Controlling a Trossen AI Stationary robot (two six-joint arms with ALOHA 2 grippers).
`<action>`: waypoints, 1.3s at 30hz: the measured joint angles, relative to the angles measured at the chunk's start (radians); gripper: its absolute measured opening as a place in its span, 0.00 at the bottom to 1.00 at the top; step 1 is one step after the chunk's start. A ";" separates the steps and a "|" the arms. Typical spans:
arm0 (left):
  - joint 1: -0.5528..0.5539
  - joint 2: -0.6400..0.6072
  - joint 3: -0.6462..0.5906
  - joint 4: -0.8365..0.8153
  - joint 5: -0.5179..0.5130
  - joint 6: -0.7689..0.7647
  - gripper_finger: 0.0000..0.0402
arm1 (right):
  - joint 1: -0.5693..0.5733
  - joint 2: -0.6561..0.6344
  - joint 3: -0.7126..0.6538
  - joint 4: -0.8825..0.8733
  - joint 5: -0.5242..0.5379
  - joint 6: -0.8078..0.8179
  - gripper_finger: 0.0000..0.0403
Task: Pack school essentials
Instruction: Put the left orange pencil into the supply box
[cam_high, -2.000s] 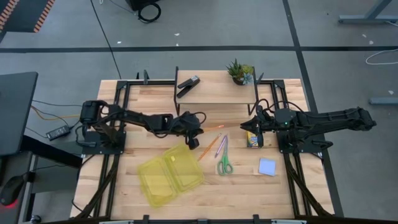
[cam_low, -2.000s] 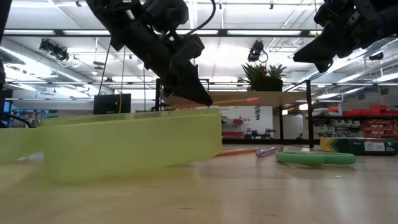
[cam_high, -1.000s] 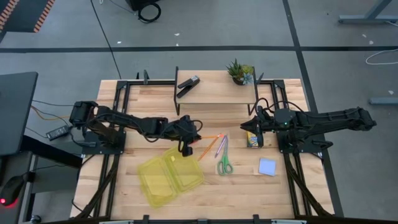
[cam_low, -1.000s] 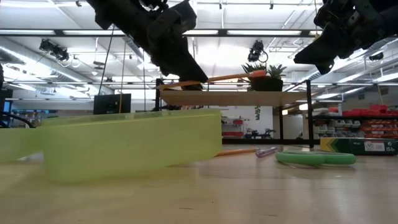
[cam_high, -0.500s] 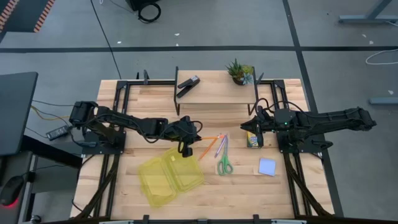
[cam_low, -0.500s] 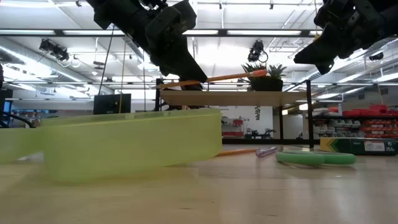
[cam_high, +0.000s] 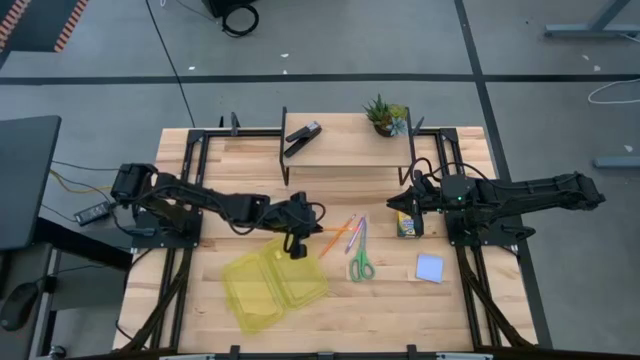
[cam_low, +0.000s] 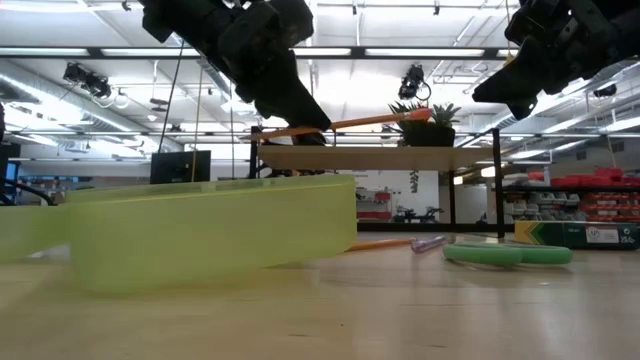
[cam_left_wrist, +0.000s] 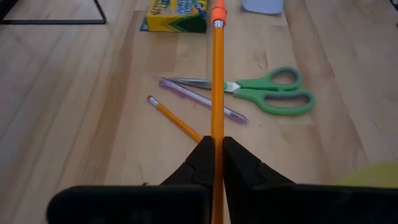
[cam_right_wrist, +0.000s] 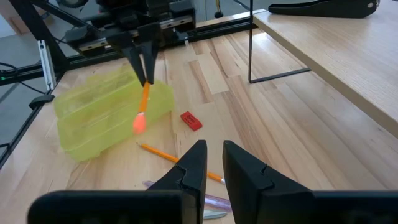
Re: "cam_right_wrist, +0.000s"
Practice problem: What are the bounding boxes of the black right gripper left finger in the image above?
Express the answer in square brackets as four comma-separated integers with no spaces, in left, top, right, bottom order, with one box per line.
[27,139,208,224]

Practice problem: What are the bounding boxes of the small wooden shelf black legs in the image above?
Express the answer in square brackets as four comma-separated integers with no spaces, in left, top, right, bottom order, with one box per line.
[248,0,398,138]

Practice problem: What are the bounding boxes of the yellow-green translucent pencil case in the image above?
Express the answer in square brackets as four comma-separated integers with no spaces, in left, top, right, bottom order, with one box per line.
[53,67,175,162]

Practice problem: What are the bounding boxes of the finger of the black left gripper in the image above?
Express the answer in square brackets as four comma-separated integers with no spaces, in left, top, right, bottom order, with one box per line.
[107,32,147,87]
[138,22,162,85]

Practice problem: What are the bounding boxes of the small orange object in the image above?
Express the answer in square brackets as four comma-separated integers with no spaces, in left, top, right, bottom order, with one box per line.
[132,81,152,135]

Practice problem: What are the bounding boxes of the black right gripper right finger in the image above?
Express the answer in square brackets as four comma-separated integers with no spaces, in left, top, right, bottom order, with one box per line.
[222,139,398,224]

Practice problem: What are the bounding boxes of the green-handled scissors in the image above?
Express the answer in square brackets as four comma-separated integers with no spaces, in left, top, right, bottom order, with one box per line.
[203,210,228,220]

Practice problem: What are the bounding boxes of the silver aluminium extrusion bar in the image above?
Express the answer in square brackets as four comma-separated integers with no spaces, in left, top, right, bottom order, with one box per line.
[37,39,58,91]

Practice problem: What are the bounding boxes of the red rectangular eraser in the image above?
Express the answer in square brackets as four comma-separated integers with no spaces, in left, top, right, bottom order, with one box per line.
[180,111,203,132]

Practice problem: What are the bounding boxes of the purple translucent pen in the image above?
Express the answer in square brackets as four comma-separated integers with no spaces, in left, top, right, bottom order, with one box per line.
[142,180,233,212]

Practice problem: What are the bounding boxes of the plain yellow pencil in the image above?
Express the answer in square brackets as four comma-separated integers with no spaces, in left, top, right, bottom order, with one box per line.
[136,142,225,185]

